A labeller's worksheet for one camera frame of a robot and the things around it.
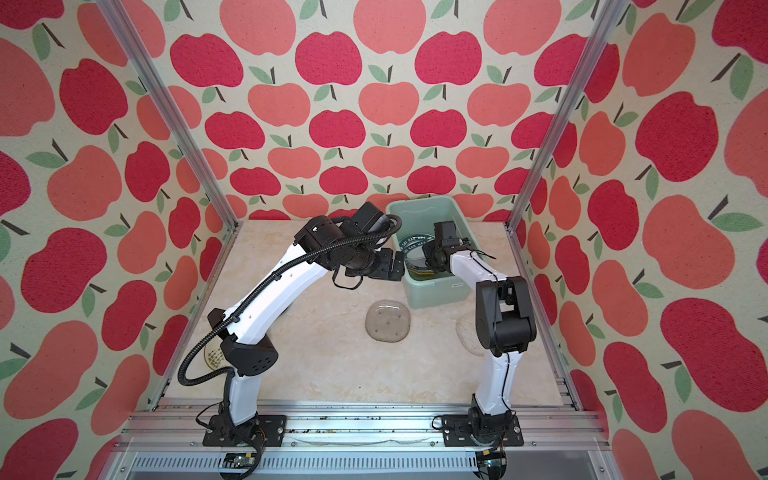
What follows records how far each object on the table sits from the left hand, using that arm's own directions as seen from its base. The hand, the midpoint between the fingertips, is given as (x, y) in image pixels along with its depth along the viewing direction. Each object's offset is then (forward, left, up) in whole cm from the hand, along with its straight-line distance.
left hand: (395, 274), depth 70 cm
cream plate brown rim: (-8, +53, -29) cm, 60 cm away
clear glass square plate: (+2, +2, -29) cm, 29 cm away
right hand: (+24, -14, -19) cm, 34 cm away
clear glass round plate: (-1, -23, -30) cm, 38 cm away
